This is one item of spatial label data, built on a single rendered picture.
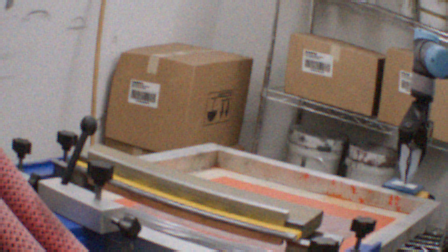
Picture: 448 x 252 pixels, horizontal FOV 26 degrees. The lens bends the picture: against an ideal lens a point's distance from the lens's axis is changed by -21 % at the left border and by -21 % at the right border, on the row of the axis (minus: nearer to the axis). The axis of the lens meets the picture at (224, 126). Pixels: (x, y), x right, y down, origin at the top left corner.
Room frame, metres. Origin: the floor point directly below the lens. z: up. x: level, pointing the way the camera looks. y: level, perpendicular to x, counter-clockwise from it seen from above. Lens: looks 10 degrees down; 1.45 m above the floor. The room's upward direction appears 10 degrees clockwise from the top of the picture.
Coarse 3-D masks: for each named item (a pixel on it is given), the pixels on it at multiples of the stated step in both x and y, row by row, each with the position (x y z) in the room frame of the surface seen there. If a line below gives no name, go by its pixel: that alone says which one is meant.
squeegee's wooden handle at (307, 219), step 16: (96, 144) 1.75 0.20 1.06; (80, 160) 1.69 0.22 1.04; (128, 160) 1.70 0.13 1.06; (144, 160) 1.70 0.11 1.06; (176, 176) 1.66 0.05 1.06; (192, 176) 1.66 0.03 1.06; (224, 192) 1.61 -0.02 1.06; (240, 192) 1.62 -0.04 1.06; (288, 208) 1.57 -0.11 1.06; (304, 208) 1.57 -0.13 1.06; (288, 224) 1.52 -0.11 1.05; (304, 224) 1.51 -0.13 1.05; (320, 224) 1.57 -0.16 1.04
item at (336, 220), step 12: (312, 204) 2.04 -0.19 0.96; (324, 204) 2.05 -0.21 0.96; (336, 204) 2.06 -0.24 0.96; (324, 216) 1.95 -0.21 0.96; (336, 216) 1.96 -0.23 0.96; (348, 216) 1.97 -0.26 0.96; (372, 216) 1.99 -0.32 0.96; (384, 216) 1.99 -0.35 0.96; (324, 228) 1.86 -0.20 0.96; (336, 228) 1.87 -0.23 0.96; (348, 228) 1.87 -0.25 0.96; (240, 240) 1.72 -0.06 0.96; (252, 240) 1.73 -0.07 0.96; (348, 240) 1.79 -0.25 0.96
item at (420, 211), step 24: (192, 168) 2.16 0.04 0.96; (240, 168) 2.22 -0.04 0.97; (264, 168) 2.19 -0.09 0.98; (288, 168) 2.17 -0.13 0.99; (312, 192) 2.14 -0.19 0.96; (336, 192) 2.12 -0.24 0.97; (360, 192) 2.09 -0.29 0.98; (384, 192) 2.06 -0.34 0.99; (408, 216) 1.87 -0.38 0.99; (432, 216) 1.96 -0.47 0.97; (384, 240) 1.67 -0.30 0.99; (408, 240) 1.81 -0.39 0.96
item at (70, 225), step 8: (56, 216) 1.33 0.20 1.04; (64, 224) 1.30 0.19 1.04; (72, 224) 1.31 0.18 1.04; (72, 232) 1.29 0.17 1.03; (80, 232) 1.31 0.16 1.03; (88, 232) 1.33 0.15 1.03; (96, 232) 1.35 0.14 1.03; (88, 240) 1.33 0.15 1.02; (96, 240) 1.35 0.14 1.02; (88, 248) 1.33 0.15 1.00; (96, 248) 1.35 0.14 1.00
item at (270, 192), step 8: (224, 176) 2.17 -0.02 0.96; (232, 184) 2.11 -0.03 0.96; (240, 184) 2.13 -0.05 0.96; (248, 184) 2.14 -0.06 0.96; (256, 192) 2.08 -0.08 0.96; (264, 192) 2.09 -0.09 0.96; (272, 192) 2.10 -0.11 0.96; (280, 192) 2.11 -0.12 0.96; (112, 200) 1.82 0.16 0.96; (120, 200) 1.83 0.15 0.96; (128, 200) 1.84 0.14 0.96; (288, 200) 2.05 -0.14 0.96; (296, 200) 2.06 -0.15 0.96; (304, 200) 2.06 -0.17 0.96; (312, 200) 2.07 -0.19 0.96; (136, 208) 1.80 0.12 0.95; (144, 208) 1.81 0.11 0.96; (152, 208) 1.83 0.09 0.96; (160, 216) 1.78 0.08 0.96; (168, 216) 1.80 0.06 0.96; (184, 224) 1.76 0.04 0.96; (192, 224) 1.77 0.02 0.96; (208, 232) 1.74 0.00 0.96; (216, 232) 1.75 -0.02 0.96; (224, 232) 1.76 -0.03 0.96
